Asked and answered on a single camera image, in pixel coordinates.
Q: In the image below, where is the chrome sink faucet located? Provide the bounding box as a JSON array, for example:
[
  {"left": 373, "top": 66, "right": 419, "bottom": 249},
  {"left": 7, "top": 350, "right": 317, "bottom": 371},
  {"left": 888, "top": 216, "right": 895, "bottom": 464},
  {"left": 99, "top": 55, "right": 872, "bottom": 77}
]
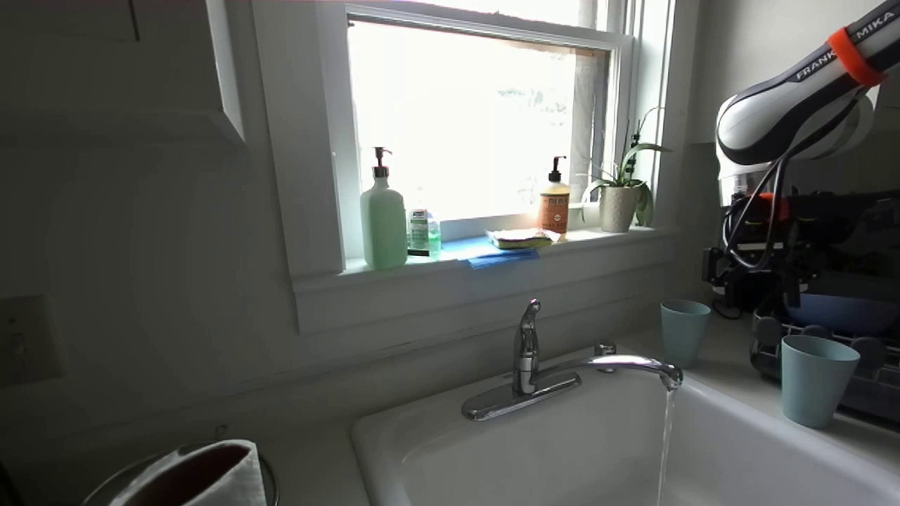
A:
[{"left": 512, "top": 349, "right": 689, "bottom": 395}]

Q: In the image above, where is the teal plastic cup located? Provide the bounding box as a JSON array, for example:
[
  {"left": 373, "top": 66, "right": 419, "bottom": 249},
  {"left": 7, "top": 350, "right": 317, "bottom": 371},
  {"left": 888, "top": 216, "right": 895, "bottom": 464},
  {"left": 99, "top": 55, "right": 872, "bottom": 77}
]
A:
[
  {"left": 658, "top": 297, "right": 713, "bottom": 371},
  {"left": 779, "top": 330, "right": 862, "bottom": 432}
]

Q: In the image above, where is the small green jar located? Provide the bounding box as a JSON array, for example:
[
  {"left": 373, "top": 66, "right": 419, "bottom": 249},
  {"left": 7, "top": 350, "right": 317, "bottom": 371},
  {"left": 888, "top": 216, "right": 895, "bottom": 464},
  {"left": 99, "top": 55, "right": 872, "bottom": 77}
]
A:
[{"left": 404, "top": 208, "right": 445, "bottom": 260}]

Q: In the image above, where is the amber soap pump bottle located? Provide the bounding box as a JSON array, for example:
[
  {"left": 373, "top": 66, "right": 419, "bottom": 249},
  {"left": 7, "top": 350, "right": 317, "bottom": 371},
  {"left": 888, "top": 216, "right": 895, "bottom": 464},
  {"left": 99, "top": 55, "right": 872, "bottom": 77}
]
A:
[{"left": 536, "top": 150, "right": 574, "bottom": 235}]

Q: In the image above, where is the chrome faucet handle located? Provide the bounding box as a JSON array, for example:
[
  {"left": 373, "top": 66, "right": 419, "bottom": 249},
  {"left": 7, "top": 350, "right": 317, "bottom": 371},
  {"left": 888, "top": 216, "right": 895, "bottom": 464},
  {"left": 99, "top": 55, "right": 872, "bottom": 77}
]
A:
[{"left": 515, "top": 295, "right": 545, "bottom": 360}]

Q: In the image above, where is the paper towel roll on holder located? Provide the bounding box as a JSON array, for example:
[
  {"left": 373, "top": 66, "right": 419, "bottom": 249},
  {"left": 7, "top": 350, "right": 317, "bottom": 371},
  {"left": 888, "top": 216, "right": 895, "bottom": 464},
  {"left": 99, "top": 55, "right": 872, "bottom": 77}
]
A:
[{"left": 80, "top": 436, "right": 282, "bottom": 506}]

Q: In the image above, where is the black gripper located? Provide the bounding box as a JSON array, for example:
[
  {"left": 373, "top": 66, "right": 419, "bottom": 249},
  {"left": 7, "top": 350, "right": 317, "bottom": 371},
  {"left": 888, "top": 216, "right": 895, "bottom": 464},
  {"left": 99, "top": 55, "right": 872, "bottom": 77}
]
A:
[{"left": 726, "top": 193, "right": 809, "bottom": 320}]

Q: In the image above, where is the blue bowl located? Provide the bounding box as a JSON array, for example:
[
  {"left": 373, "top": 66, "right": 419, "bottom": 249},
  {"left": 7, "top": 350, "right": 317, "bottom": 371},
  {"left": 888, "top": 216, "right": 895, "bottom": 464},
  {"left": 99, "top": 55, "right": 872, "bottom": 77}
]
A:
[{"left": 788, "top": 290, "right": 900, "bottom": 339}]

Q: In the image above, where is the dark dish drying rack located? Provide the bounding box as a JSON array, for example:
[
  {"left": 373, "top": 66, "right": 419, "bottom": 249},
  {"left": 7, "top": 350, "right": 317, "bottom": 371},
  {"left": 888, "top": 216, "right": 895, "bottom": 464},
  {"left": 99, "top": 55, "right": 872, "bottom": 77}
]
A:
[{"left": 747, "top": 311, "right": 900, "bottom": 432}]

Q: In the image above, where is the blue cloth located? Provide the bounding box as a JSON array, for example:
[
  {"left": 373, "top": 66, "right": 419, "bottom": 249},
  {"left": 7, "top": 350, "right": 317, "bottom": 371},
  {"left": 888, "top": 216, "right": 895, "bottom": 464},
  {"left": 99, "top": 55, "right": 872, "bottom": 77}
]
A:
[{"left": 438, "top": 232, "right": 543, "bottom": 273}]

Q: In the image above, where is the white framed window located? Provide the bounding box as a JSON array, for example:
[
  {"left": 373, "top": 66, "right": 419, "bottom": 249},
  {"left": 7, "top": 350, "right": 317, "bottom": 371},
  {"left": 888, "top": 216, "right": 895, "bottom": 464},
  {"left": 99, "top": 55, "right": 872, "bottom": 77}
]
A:
[{"left": 317, "top": 0, "right": 680, "bottom": 274}]

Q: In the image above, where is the black countertop appliance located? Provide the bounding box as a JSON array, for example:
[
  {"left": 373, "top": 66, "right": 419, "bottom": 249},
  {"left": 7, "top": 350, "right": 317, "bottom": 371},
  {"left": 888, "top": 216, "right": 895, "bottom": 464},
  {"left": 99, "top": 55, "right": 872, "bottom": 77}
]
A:
[{"left": 699, "top": 186, "right": 900, "bottom": 315}]

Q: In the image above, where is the green soap pump bottle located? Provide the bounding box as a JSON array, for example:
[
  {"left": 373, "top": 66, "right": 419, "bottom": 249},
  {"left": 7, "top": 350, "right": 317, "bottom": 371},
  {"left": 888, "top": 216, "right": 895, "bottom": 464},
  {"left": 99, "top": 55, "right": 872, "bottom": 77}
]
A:
[{"left": 359, "top": 143, "right": 411, "bottom": 273}]

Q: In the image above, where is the orchid in white pot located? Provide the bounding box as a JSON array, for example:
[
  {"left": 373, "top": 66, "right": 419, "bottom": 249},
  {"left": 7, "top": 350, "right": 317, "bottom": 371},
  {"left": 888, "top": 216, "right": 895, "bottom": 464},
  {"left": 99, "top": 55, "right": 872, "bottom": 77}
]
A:
[{"left": 585, "top": 104, "right": 670, "bottom": 235}]

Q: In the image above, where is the white ceramic sink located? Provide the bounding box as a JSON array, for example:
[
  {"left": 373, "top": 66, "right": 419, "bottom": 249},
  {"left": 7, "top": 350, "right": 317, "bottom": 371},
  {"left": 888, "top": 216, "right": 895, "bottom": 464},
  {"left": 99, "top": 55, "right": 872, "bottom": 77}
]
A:
[{"left": 348, "top": 342, "right": 900, "bottom": 506}]

